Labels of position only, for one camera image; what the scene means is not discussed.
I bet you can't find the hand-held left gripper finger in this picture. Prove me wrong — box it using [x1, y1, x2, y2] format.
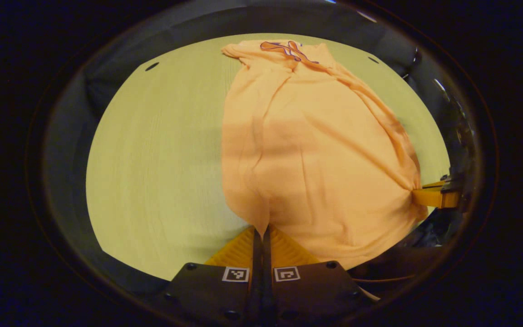
[163, 226, 264, 326]
[263, 224, 372, 326]

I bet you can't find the white cable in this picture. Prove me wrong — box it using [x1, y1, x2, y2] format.
[356, 287, 381, 302]

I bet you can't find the orange polo T-shirt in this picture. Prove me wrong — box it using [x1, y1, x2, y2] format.
[221, 40, 429, 271]

